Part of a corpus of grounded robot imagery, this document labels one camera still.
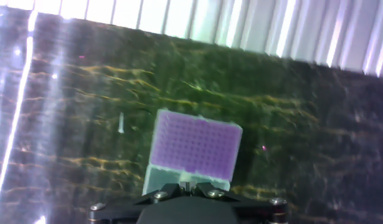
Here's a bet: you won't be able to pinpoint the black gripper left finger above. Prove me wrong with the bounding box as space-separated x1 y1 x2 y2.
87 182 188 224

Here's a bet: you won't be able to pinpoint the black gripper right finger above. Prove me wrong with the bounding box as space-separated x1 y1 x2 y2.
188 182 288 224

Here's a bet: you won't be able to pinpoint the small clear pipette tip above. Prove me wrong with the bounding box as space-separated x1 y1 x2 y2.
117 111 125 134

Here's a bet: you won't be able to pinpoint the purple tip box clear lid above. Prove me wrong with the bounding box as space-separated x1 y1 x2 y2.
141 108 244 196

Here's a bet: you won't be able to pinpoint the black marble pattern mat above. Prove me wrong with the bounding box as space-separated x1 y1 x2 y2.
0 6 383 224

